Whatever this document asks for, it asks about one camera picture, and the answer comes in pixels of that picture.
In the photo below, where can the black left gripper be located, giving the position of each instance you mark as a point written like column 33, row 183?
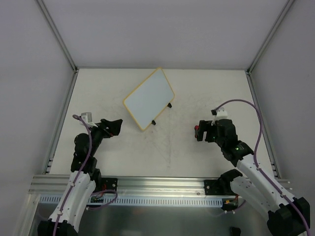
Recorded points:
column 106, row 127

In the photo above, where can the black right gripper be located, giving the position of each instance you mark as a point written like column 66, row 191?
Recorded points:
column 205, row 132

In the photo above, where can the red bone-shaped eraser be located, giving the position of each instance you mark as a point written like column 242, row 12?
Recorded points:
column 196, row 131

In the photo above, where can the yellow framed whiteboard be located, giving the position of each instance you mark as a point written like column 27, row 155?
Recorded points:
column 146, row 102

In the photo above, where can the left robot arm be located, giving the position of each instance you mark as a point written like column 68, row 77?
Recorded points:
column 84, row 181

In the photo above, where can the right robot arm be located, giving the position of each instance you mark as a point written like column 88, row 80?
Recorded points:
column 285, row 215

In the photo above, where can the black object at bottom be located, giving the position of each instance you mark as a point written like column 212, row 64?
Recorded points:
column 234, row 231

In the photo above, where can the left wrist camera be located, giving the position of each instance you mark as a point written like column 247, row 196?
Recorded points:
column 87, row 118

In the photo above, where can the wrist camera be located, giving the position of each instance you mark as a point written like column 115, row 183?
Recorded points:
column 219, row 114
column 87, row 118

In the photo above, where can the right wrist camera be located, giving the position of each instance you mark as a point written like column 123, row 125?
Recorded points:
column 219, row 114

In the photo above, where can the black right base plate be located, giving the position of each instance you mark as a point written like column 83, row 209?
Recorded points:
column 217, row 187

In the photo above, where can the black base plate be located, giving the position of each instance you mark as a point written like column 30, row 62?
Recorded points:
column 217, row 187
column 106, row 183

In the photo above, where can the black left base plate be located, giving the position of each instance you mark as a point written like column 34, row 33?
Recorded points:
column 106, row 183

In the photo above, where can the left aluminium frame post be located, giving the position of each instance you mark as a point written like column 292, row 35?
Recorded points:
column 53, row 27

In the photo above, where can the aluminium frame post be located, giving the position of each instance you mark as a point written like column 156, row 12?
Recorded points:
column 284, row 11
column 53, row 27

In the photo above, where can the aluminium mounting rail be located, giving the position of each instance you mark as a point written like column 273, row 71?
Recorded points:
column 128, row 186

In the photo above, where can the white slotted cable duct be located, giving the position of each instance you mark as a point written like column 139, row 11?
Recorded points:
column 143, row 201

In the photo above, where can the right aluminium frame post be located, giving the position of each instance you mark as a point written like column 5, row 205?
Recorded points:
column 284, row 11

